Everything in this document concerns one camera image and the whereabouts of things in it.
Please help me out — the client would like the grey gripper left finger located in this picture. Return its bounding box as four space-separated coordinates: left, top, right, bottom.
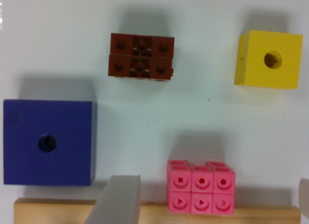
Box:
85 176 141 224

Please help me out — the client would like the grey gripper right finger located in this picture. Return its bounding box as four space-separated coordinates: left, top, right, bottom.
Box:
298 178 309 217

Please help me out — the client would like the pink linking cube block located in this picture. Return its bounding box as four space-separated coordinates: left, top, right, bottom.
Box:
167 160 236 215

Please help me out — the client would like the blue wooden block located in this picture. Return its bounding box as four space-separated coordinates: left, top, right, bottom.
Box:
3 99 97 186

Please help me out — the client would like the wooden peg board base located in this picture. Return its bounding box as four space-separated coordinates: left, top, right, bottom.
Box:
14 198 301 224

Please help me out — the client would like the yellow wooden block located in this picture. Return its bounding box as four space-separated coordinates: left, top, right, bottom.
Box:
235 30 303 89

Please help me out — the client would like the brown linking cube block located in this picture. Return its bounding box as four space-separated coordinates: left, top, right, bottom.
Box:
108 33 175 81

